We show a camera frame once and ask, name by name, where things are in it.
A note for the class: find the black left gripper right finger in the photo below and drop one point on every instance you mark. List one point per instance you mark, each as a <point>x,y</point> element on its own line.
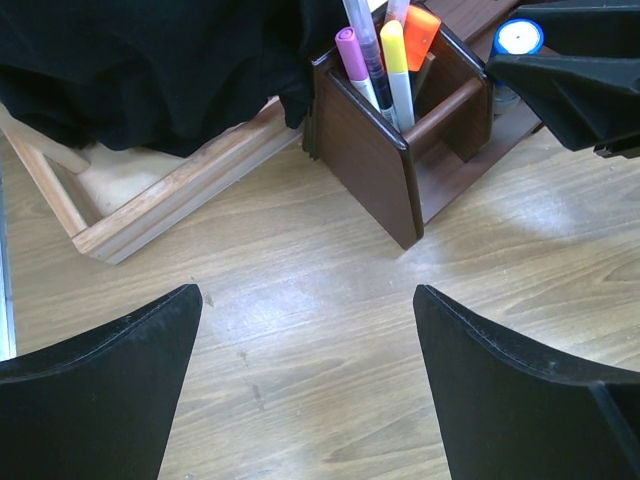
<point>510,407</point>

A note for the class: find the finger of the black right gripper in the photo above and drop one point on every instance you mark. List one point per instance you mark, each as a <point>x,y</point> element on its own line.
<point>586,28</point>
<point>586,102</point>

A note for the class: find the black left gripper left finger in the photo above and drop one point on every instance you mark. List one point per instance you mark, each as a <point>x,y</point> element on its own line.
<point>100,405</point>

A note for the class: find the blue and grey glue stick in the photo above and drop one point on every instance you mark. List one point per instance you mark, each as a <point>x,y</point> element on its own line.
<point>514,37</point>

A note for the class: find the orange black highlighter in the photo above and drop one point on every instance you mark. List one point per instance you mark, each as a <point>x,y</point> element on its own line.
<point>420,30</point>

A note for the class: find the yellow capped white marker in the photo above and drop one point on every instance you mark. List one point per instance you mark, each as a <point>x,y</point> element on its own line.
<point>392,39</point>

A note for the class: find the purple clear gel pen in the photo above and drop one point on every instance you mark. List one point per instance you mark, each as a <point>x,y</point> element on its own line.
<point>360,19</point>

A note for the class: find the purple capped white marker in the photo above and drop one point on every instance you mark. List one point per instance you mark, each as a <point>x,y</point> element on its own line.
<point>354,64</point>

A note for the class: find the dark brown wooden desk organizer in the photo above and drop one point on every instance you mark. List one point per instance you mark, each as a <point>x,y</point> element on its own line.
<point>404,181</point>

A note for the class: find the wooden clothes rack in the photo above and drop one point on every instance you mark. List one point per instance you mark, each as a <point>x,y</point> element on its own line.
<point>113,203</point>

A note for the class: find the black garment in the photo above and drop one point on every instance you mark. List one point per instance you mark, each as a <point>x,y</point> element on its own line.
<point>163,75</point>

